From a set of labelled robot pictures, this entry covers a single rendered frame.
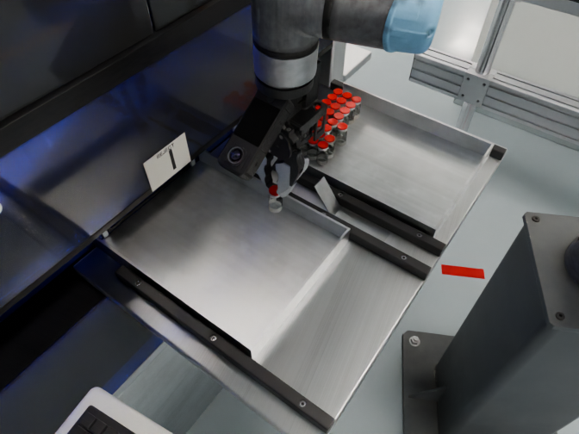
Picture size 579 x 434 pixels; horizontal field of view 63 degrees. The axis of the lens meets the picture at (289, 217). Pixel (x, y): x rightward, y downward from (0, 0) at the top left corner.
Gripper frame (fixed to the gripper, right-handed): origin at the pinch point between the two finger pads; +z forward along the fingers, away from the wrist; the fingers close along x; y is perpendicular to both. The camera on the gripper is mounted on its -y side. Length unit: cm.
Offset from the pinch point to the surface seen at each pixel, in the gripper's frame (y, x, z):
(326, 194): 10.3, -3.5, 8.0
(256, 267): -7.2, -2.4, 11.2
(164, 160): -7.8, 14.9, -2.5
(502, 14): 120, 4, 25
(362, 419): 10, -28, 99
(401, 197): 20.8, -13.2, 11.1
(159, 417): -30, 11, 66
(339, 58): 43.0, 16.7, 7.0
